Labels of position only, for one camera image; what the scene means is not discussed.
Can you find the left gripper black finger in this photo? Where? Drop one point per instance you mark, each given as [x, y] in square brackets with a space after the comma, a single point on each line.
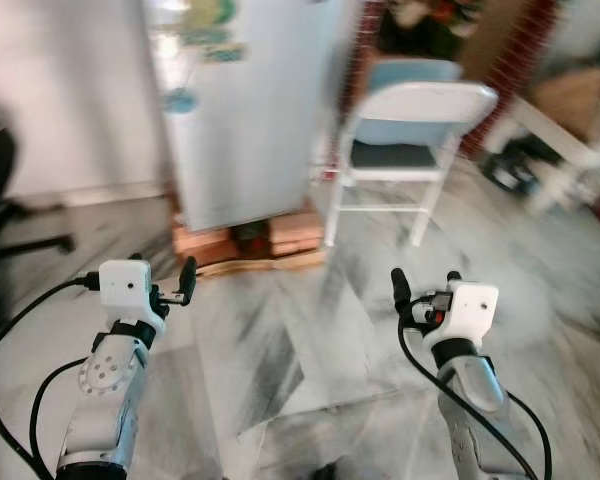
[188, 278]
[137, 258]

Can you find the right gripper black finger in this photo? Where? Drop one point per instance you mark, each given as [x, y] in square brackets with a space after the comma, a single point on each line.
[401, 288]
[453, 275]

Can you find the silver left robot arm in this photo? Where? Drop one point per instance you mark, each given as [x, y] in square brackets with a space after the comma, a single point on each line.
[105, 400]

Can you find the round blue fridge magnet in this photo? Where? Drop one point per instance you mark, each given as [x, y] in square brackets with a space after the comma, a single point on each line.
[181, 100]

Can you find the pale blue fridge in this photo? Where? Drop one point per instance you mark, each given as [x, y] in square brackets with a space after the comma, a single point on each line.
[250, 120]

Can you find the green fridge sticker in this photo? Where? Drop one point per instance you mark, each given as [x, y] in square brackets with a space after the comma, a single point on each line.
[208, 25]

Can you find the red brick stack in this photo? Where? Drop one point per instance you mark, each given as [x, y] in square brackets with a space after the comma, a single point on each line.
[202, 245]
[298, 232]

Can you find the flat wooden board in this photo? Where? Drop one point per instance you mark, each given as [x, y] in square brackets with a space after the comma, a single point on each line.
[270, 264]

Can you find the black floor appliance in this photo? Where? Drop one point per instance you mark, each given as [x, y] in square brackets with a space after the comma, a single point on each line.
[515, 168]

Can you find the white folding chair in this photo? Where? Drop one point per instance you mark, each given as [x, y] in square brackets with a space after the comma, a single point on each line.
[420, 105]

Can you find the brown cardboard box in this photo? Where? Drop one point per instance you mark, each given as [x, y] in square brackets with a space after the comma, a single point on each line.
[575, 98]

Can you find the wide red brick pillar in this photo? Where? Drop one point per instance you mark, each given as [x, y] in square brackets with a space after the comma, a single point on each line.
[520, 50]

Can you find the narrow red brick pillar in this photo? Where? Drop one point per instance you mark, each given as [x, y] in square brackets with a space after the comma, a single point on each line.
[365, 50]

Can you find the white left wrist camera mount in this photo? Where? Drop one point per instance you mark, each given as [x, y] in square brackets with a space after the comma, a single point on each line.
[125, 285]

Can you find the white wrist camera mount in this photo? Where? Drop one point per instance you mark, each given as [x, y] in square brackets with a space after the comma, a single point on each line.
[125, 285]
[470, 305]

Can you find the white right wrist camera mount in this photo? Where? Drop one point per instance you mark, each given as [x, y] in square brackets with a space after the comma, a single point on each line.
[470, 305]

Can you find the white plastic frame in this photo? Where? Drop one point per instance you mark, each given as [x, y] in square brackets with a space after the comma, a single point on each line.
[580, 178]

